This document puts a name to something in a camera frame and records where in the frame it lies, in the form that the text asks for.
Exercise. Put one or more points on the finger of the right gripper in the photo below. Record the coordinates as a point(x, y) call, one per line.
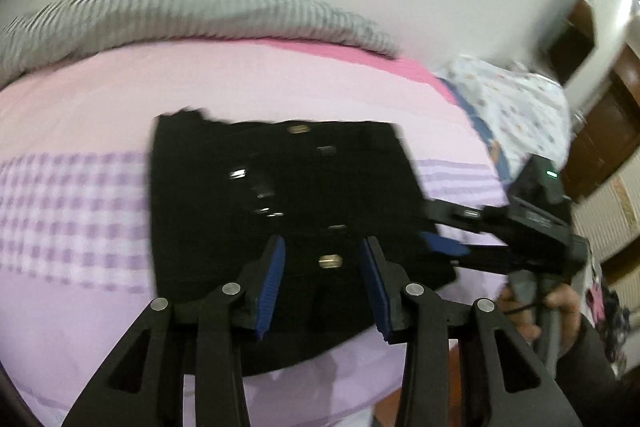
point(466, 225)
point(487, 258)

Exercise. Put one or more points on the white patterned blanket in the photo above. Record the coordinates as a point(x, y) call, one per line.
point(517, 113)

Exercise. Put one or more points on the grey white striped bolster pillow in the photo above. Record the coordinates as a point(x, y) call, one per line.
point(72, 29)

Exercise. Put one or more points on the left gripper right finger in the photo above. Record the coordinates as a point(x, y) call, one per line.
point(503, 382)

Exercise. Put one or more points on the black pants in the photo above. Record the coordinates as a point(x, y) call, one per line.
point(219, 192)

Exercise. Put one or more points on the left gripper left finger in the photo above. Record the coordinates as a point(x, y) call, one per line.
point(140, 382)

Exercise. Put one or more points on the pink purple checked bed sheet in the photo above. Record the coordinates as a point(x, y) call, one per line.
point(75, 259)

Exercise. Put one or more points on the brown wooden wardrobe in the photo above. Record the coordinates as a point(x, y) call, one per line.
point(606, 133)

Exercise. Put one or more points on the grey checked cloth with pink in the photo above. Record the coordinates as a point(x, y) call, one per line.
point(609, 317)

